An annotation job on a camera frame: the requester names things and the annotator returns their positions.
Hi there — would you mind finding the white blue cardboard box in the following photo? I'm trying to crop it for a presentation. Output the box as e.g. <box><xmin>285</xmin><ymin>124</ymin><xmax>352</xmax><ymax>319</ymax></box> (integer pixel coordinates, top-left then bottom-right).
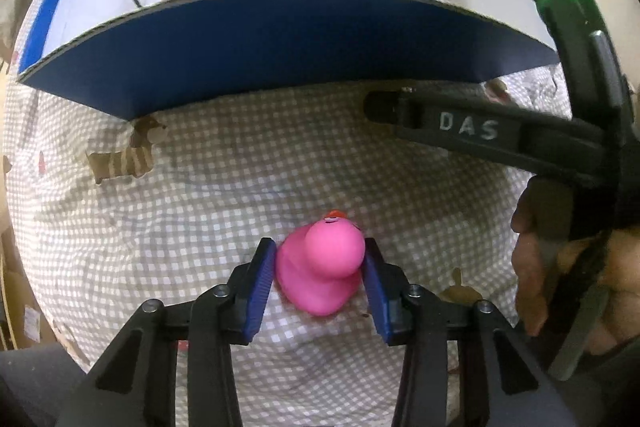
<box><xmin>17</xmin><ymin>0</ymin><xmax>554</xmax><ymax>120</ymax></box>

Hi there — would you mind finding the pink rubber duck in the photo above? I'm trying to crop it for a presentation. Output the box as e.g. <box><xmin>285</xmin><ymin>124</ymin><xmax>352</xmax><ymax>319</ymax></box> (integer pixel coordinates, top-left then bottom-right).
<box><xmin>276</xmin><ymin>210</ymin><xmax>366</xmax><ymax>317</ymax></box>

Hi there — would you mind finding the checkered dog print bedsheet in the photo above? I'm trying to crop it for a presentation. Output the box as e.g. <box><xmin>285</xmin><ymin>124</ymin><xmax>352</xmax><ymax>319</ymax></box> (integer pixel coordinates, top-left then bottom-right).
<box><xmin>1</xmin><ymin>81</ymin><xmax>547</xmax><ymax>426</ymax></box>

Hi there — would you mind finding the person's right hand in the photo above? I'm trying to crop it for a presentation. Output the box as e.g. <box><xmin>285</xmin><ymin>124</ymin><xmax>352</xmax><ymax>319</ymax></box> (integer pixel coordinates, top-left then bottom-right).
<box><xmin>511</xmin><ymin>176</ymin><xmax>639</xmax><ymax>355</ymax></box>

